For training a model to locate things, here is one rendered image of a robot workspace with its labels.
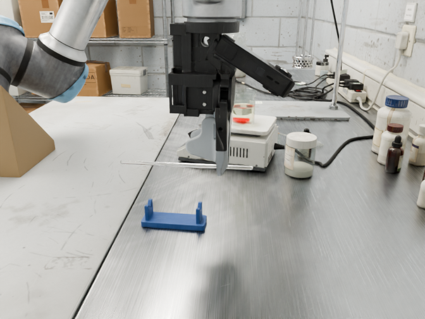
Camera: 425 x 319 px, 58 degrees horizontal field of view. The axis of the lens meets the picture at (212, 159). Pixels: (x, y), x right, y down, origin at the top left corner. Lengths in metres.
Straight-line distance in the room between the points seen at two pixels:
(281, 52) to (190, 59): 2.80
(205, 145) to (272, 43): 2.78
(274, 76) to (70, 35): 0.59
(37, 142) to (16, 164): 0.09
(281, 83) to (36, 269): 0.40
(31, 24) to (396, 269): 2.96
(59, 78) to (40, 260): 0.52
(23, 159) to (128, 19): 2.22
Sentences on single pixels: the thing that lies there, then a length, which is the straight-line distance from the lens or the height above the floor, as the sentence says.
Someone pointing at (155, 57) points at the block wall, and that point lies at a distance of 3.34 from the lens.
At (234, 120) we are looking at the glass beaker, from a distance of 0.80.
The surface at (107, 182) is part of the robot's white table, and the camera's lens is 0.78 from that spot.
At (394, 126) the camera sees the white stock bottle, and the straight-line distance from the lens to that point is 0.89.
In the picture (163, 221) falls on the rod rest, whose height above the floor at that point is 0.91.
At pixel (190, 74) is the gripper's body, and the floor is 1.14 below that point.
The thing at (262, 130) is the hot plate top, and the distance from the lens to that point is 0.78.
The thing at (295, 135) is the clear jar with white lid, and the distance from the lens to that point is 0.79.
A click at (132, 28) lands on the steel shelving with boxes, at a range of 2.99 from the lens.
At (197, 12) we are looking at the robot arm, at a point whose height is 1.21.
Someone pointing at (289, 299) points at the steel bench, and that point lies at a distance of 0.49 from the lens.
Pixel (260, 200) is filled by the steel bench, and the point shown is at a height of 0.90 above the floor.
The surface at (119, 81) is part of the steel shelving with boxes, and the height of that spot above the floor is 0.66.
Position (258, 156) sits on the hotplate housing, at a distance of 0.79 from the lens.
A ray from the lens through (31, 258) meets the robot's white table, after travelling 0.60.
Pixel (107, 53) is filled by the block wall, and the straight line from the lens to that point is 3.44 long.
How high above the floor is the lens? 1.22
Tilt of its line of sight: 22 degrees down
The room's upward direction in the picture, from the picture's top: straight up
